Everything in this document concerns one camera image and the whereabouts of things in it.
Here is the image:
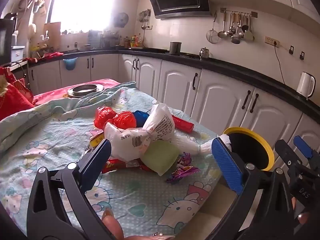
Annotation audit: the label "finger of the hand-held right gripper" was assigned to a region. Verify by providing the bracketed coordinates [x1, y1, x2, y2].
[275, 139, 304, 178]
[294, 135, 320, 173]

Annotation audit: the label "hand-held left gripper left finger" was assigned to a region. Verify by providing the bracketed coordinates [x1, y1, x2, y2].
[26, 140, 118, 240]

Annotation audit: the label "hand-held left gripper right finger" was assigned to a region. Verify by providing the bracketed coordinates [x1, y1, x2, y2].
[207, 137, 294, 240]

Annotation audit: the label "red snack packet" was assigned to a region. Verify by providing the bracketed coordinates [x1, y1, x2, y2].
[101, 158, 153, 174]

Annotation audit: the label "yellow and red packet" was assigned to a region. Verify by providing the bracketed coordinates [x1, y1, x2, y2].
[88, 132, 107, 149]

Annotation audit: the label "yellow-rimmed brown bin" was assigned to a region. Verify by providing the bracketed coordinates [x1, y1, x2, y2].
[222, 127, 275, 172]

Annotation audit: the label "white printed plastic bag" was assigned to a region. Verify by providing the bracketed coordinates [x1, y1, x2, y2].
[104, 103, 175, 162]

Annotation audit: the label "purple foil wrapper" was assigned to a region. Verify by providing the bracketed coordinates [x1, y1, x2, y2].
[165, 166, 200, 184]
[177, 152, 192, 167]

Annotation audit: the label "red plastic bag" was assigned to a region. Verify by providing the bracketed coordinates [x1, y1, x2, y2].
[112, 111, 137, 129]
[94, 106, 117, 130]

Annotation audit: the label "blue plastic bag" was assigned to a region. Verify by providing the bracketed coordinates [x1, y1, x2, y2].
[132, 110, 150, 128]

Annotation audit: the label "red tube packet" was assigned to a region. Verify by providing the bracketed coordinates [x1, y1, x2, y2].
[171, 115, 195, 133]

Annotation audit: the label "person's right hand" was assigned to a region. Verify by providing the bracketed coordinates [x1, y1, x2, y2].
[290, 197, 310, 227]

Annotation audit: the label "person's left hand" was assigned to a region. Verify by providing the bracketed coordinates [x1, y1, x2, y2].
[101, 209, 175, 240]

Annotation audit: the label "cartoon printed blanket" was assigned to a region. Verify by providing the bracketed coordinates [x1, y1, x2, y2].
[0, 81, 225, 240]

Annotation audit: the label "white electric kettle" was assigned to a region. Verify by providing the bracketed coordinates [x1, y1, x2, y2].
[296, 71, 316, 100]

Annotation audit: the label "metal basin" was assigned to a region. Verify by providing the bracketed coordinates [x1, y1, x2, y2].
[67, 84, 105, 98]

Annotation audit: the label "red tablecloth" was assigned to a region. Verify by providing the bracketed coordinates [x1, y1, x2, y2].
[32, 78, 120, 105]

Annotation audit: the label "black kitchen countertop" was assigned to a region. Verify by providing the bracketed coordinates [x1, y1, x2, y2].
[27, 47, 320, 128]

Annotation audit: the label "blue hanging door bin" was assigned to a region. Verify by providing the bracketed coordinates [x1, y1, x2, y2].
[62, 58, 78, 71]

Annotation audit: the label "white lower kitchen cabinets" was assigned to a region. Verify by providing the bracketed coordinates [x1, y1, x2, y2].
[27, 54, 320, 160]

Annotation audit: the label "red printed bag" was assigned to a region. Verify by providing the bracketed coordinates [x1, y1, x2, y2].
[0, 66, 35, 122]

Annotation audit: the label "red cloth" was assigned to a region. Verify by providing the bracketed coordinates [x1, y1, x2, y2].
[27, 52, 64, 63]

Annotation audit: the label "group of condiment bottles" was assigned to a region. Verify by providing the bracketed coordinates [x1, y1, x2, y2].
[119, 34, 145, 48]

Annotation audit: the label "row of hanging utensils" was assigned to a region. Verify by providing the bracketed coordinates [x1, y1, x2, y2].
[217, 11, 255, 45]

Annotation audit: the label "dark grey canister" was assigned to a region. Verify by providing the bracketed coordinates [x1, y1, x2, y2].
[169, 42, 182, 55]

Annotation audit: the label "wooden cutting board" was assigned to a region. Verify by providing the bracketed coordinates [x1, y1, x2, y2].
[44, 22, 62, 52]

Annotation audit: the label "light blue storage box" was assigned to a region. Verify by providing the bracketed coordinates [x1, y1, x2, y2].
[10, 45, 26, 63]

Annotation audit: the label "small hanging tool rack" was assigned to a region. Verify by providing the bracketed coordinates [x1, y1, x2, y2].
[139, 9, 152, 30]

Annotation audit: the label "black microwave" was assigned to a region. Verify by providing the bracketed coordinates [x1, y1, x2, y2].
[0, 17, 15, 64]

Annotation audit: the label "bright kitchen window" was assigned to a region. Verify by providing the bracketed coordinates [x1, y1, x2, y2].
[46, 0, 118, 34]

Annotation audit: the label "black power cable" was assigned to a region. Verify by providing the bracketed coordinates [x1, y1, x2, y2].
[274, 44, 285, 85]

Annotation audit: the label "beige wall power strip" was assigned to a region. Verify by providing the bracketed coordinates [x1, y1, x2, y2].
[264, 36, 280, 47]

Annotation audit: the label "round grey wall fan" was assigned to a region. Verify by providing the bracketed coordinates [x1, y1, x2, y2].
[114, 12, 129, 28]

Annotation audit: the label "metal utensil rail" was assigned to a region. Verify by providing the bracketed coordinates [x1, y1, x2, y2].
[220, 7, 258, 18]

